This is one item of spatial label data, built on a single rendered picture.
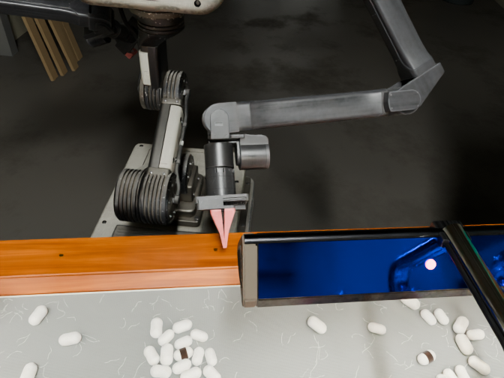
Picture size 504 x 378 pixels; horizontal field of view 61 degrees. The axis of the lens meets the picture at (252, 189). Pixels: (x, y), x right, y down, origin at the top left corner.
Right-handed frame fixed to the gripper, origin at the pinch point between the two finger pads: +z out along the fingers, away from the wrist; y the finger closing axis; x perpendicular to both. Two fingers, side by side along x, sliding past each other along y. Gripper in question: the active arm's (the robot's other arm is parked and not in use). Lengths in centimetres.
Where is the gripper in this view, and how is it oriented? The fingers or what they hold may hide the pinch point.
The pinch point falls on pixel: (224, 244)
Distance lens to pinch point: 83.9
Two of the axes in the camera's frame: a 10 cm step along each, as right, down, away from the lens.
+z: 0.7, 9.9, -1.3
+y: 9.9, -0.6, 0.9
